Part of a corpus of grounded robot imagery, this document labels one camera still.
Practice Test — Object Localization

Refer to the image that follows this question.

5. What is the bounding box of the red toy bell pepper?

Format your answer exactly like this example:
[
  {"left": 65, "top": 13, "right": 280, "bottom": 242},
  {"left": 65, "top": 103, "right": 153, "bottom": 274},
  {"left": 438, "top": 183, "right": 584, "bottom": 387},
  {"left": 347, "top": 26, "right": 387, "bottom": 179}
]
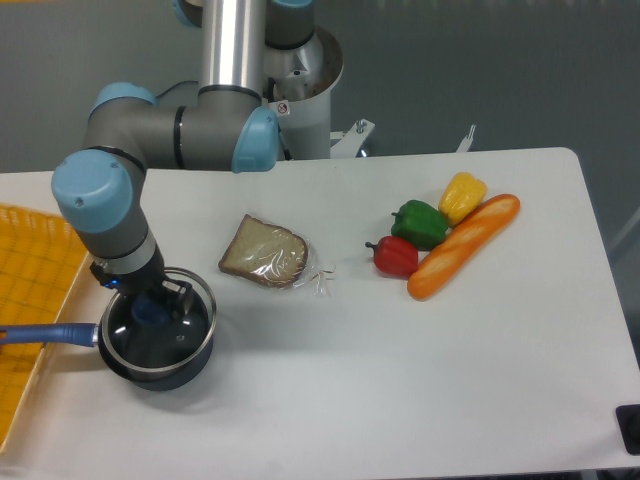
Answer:
[{"left": 365, "top": 235, "right": 419, "bottom": 279}]

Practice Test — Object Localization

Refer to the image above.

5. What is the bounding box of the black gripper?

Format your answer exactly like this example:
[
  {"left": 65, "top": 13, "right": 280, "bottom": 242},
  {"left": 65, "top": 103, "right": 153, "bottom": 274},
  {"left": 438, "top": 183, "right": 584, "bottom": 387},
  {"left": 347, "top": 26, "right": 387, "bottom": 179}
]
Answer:
[{"left": 90, "top": 247, "right": 194, "bottom": 323}]

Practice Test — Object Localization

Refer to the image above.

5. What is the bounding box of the yellow toy bell pepper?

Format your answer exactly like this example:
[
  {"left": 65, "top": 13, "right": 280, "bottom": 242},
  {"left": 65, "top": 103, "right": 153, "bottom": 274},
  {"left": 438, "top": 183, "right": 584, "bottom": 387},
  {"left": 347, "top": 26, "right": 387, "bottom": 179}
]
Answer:
[{"left": 438, "top": 172, "right": 487, "bottom": 227}]

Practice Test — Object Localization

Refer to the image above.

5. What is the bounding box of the dark blue saucepan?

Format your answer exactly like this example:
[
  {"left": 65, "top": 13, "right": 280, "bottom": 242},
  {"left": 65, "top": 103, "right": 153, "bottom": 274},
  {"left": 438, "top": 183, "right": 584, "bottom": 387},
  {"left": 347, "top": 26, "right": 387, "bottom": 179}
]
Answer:
[{"left": 1, "top": 287, "right": 216, "bottom": 391}]

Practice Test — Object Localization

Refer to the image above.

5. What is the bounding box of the black cable on floor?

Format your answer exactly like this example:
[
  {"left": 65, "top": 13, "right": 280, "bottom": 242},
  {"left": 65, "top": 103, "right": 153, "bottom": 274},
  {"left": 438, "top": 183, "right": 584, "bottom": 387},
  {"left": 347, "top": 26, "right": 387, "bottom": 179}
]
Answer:
[{"left": 155, "top": 80, "right": 200, "bottom": 99}]

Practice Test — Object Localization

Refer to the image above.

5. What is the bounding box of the black box at table edge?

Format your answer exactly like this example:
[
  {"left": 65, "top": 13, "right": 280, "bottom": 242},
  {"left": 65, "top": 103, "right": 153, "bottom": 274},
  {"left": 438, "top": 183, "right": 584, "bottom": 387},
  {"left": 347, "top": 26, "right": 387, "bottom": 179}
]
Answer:
[{"left": 615, "top": 404, "right": 640, "bottom": 456}]

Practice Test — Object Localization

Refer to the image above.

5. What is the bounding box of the bagged brown bread slice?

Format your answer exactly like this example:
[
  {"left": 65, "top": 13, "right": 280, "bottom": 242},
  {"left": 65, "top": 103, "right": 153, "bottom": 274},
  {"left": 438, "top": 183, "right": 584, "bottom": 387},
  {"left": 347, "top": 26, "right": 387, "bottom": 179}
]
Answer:
[{"left": 218, "top": 214, "right": 334, "bottom": 297}]

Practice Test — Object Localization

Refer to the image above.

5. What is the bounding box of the glass pot lid blue knob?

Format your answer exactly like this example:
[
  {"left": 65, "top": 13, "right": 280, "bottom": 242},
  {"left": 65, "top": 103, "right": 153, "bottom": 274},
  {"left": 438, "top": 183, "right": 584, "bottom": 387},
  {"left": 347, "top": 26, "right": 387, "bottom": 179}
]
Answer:
[{"left": 97, "top": 267, "right": 217, "bottom": 391}]

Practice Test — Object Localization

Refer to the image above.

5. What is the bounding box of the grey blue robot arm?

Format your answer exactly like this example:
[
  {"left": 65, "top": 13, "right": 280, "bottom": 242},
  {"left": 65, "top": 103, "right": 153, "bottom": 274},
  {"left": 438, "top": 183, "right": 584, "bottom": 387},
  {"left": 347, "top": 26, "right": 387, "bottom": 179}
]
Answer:
[{"left": 51, "top": 1, "right": 315, "bottom": 296}]

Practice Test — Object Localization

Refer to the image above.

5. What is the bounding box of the yellow woven basket tray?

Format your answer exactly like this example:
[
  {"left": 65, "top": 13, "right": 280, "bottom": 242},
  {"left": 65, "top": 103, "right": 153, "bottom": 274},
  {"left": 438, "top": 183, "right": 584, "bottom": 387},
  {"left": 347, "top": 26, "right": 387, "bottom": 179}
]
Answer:
[{"left": 1, "top": 203, "right": 88, "bottom": 451}]

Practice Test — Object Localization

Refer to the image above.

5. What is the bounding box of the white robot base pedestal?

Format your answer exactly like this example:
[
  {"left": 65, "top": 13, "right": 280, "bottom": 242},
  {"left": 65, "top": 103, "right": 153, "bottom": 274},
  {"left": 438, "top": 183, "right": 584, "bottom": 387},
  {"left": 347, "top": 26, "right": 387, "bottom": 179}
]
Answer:
[{"left": 263, "top": 26, "right": 344, "bottom": 160}]

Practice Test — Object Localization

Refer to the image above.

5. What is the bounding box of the green toy bell pepper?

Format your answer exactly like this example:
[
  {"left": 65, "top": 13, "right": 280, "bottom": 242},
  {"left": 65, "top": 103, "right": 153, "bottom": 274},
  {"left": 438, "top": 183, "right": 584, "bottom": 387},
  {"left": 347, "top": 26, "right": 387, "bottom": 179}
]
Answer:
[{"left": 390, "top": 200, "right": 448, "bottom": 251}]

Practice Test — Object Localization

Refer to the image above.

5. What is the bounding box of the orange toy baguette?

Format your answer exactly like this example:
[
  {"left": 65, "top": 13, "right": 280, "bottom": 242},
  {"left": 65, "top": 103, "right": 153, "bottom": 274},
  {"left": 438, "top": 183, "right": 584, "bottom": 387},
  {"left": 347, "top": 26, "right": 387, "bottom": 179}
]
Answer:
[{"left": 407, "top": 194, "right": 521, "bottom": 301}]

